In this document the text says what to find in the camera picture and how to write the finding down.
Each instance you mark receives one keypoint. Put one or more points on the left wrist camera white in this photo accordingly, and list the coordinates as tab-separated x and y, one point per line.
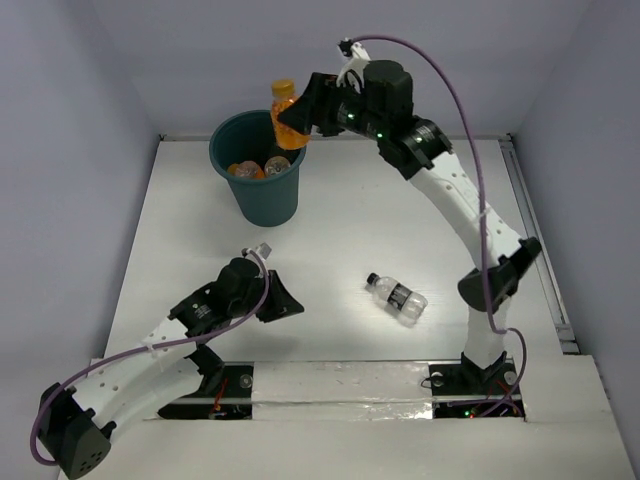
261	251

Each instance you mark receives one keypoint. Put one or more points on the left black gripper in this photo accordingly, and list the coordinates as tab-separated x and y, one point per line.
267	298

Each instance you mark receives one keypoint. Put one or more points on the clear bottle black label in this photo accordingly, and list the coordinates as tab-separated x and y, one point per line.
402	303

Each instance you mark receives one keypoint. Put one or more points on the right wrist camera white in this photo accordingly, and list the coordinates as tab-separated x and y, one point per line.
356	59

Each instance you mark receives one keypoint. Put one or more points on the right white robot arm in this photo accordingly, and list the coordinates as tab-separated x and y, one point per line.
424	156

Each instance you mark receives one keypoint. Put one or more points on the dark green plastic bin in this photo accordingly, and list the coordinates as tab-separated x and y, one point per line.
249	136

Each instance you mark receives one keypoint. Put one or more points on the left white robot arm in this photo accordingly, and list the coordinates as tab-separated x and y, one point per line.
80	419

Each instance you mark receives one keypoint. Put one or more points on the silver foil tape strip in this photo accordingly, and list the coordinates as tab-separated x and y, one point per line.
341	391

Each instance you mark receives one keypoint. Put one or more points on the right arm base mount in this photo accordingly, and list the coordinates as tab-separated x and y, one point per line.
462	390

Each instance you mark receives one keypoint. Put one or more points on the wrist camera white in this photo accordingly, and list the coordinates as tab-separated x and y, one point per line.
356	59
261	251

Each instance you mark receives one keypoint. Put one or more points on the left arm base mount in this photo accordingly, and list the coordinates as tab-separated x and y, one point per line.
225	391

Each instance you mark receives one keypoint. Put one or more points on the tall orange label bottle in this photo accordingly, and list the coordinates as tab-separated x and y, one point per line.
249	170

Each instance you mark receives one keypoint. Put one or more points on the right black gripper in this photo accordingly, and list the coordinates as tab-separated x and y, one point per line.
315	105

